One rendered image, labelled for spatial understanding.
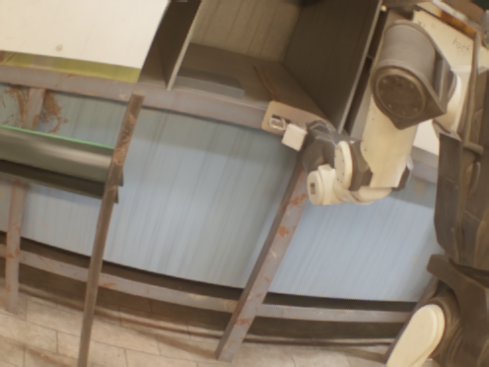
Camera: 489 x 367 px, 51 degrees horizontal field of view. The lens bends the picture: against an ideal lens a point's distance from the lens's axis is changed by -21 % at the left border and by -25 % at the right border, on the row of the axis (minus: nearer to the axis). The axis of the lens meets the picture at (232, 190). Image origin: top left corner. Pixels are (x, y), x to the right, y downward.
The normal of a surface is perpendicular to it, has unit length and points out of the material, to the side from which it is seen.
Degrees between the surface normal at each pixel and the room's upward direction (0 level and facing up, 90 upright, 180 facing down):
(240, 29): 90
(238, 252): 90
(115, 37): 90
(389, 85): 120
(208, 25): 90
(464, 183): 76
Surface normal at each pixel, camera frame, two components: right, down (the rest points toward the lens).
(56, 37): 0.18, 0.47
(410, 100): -0.40, 0.71
